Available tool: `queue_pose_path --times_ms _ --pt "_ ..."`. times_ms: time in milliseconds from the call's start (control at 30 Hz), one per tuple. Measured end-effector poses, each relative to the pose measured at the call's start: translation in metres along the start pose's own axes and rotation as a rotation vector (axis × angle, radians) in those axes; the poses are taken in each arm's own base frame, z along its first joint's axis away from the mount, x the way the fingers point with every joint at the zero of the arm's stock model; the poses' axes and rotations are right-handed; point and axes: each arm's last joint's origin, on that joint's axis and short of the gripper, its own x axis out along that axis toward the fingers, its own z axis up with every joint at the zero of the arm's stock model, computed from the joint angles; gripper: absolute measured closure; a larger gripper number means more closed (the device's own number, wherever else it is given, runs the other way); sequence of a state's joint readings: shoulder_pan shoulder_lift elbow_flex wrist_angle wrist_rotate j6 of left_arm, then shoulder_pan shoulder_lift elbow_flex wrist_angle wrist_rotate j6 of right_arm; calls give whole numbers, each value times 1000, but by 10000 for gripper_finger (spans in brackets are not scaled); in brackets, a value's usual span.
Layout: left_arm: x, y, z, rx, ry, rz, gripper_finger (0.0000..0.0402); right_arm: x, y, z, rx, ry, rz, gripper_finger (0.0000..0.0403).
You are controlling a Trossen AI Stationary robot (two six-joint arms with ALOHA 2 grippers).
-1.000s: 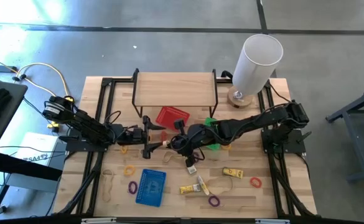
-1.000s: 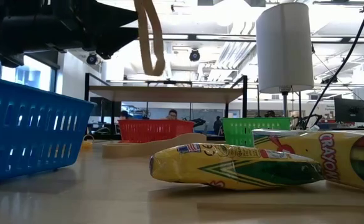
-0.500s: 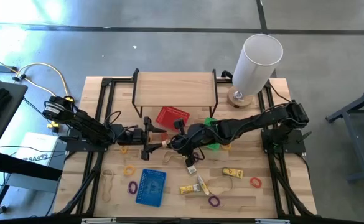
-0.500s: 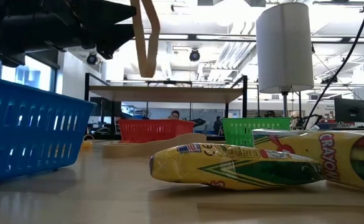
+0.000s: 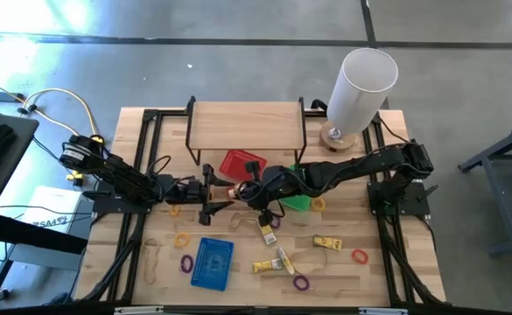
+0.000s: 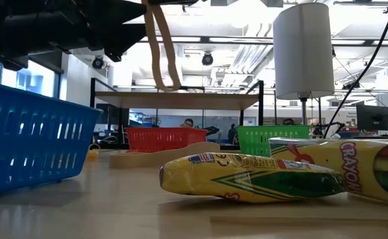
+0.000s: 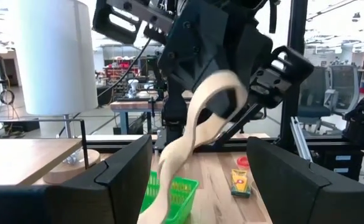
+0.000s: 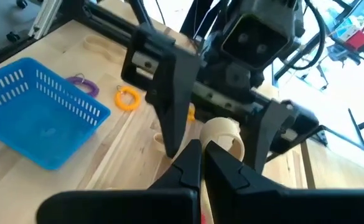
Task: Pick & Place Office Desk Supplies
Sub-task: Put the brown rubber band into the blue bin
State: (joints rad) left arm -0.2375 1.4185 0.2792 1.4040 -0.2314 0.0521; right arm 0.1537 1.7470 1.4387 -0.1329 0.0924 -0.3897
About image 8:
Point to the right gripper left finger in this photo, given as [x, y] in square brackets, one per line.
[122, 208]

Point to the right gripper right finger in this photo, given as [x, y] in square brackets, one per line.
[293, 208]

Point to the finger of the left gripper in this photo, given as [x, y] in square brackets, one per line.
[262, 137]
[172, 93]

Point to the beige rubber band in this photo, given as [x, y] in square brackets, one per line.
[156, 140]
[219, 127]
[90, 37]

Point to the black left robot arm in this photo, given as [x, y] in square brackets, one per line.
[212, 21]

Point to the blue plastic basket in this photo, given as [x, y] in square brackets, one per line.
[38, 130]

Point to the red box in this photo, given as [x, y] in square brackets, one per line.
[357, 40]

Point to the black castor wheel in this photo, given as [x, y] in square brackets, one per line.
[13, 36]
[22, 3]

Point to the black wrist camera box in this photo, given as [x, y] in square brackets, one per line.
[256, 40]

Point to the silver aluminium post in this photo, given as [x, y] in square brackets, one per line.
[44, 18]

